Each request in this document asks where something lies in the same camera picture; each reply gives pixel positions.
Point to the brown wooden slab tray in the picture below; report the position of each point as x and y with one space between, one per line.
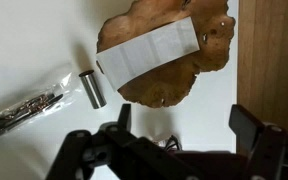
168 84

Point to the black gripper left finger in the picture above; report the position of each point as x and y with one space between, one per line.
124 119

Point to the silver metal cylinder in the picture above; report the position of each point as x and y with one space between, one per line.
92 89

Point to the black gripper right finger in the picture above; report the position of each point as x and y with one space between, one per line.
245 126

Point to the white paper sheet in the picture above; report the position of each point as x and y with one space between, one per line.
122 63

